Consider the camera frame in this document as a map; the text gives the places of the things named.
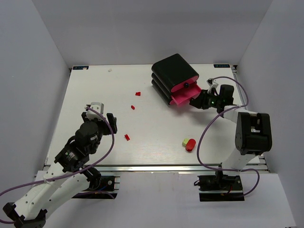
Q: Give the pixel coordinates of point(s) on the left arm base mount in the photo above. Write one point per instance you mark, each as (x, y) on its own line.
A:
(100, 186)

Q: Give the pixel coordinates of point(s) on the black drawer cabinet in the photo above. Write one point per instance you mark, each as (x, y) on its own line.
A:
(169, 72)

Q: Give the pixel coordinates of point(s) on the pale yellow small lego brick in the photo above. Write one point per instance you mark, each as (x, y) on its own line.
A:
(185, 141)

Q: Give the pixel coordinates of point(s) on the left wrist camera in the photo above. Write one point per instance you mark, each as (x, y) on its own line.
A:
(94, 110)

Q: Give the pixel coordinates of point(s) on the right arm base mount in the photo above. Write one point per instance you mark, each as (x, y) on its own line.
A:
(219, 188)

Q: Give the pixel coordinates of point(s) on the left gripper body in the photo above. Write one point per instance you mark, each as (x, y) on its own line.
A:
(104, 124)

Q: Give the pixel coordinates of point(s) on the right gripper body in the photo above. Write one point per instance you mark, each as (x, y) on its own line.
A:
(204, 99)

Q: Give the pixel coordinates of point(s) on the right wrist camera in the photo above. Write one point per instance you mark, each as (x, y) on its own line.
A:
(212, 85)

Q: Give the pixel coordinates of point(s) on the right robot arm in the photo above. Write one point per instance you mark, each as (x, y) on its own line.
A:
(253, 134)

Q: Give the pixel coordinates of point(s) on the red round lego block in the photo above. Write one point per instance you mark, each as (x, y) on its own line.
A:
(190, 145)

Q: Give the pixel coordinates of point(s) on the pink drawer with black knob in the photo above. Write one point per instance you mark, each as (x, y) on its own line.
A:
(184, 84)

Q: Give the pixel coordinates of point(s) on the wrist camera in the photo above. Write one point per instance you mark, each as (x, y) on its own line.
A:
(212, 85)
(94, 110)

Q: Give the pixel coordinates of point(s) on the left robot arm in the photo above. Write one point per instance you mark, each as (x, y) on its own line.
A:
(67, 176)

